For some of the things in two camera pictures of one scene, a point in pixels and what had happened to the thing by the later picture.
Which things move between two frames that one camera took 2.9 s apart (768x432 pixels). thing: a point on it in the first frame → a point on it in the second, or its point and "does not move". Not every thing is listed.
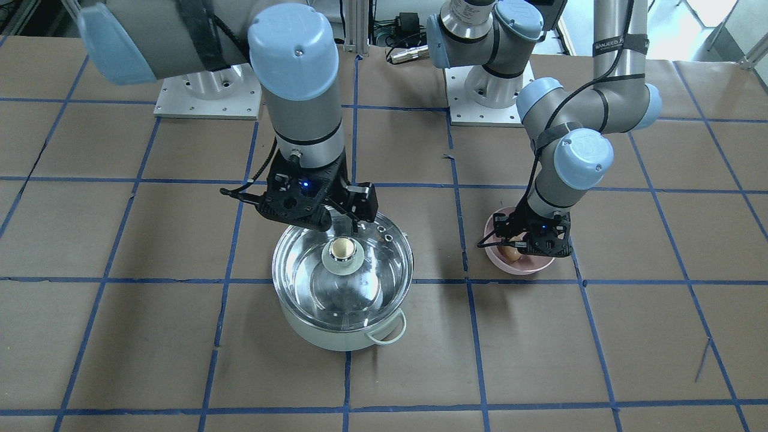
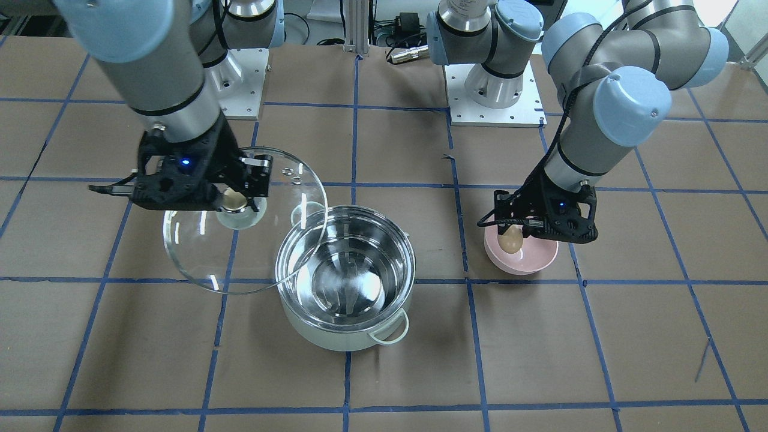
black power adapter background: x=410 y=23 does not move
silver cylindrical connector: x=422 y=51 does not move
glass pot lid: x=339 y=278 → x=257 y=249
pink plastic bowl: x=528 y=264 does not move
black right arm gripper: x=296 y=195 → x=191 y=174
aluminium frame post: x=356 y=13 does not move
